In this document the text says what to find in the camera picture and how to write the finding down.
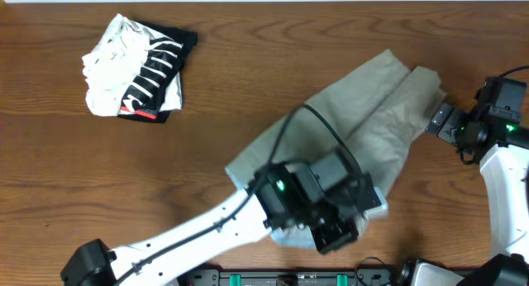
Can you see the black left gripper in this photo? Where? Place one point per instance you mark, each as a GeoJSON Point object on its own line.
{"type": "Point", "coordinates": [335, 235]}

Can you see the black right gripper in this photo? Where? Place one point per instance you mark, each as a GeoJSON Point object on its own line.
{"type": "Point", "coordinates": [447, 131]}

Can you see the khaki green shorts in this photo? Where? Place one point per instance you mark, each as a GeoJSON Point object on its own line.
{"type": "Point", "coordinates": [378, 110]}

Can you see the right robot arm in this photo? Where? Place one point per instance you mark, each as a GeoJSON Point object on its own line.
{"type": "Point", "coordinates": [498, 144]}

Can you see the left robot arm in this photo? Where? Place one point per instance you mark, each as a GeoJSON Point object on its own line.
{"type": "Point", "coordinates": [237, 221]}

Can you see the black white striped garment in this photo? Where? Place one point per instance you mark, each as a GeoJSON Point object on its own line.
{"type": "Point", "coordinates": [156, 90]}

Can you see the white folded garment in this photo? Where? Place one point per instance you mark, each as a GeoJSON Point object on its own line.
{"type": "Point", "coordinates": [112, 64]}

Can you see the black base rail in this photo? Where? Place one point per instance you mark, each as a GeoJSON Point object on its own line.
{"type": "Point", "coordinates": [216, 277]}

